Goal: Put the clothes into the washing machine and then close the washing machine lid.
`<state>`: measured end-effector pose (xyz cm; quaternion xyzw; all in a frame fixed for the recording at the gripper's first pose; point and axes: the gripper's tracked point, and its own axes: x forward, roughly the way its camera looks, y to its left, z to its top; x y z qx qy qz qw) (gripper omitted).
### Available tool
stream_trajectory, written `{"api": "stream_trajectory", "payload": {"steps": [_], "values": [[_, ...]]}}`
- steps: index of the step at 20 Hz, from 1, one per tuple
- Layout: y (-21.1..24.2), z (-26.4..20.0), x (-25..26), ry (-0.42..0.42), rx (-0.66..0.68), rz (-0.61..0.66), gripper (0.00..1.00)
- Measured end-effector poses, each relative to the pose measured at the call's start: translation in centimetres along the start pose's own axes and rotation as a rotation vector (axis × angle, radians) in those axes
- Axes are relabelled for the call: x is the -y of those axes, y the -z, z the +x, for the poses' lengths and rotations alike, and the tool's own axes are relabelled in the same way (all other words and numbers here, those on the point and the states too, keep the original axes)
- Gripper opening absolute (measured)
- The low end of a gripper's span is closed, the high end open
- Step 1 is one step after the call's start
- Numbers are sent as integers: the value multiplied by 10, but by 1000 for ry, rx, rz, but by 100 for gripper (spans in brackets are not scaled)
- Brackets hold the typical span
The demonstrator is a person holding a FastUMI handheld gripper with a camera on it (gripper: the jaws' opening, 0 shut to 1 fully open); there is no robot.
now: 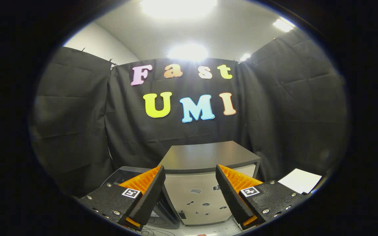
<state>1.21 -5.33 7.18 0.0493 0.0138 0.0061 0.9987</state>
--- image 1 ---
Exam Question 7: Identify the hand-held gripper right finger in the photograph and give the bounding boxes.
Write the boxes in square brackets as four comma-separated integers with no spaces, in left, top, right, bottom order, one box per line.
[215,164,311,231]

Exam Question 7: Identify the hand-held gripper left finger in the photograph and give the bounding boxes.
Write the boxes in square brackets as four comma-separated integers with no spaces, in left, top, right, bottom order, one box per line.
[78,165,166,231]

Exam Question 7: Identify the grey washing machine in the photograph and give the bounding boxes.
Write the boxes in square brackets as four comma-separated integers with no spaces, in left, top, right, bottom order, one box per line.
[102,166,180,229]

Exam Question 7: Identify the beige cabinet with dark top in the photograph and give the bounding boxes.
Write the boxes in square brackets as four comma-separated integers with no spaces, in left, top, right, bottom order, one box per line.
[158,141,262,226]

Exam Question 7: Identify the black backdrop cloth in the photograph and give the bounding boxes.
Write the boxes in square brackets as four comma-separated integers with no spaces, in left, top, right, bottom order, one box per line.
[28,28,348,197]

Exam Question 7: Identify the white paper sheet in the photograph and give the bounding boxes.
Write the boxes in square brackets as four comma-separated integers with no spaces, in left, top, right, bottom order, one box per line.
[278,168,323,194]

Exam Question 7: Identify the large ceiling light panel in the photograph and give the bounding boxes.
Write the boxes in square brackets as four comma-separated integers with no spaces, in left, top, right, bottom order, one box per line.
[140,0,218,19]

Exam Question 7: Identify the thin cables on floor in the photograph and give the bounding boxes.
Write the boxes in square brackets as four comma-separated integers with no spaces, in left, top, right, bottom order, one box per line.
[141,226,176,236]

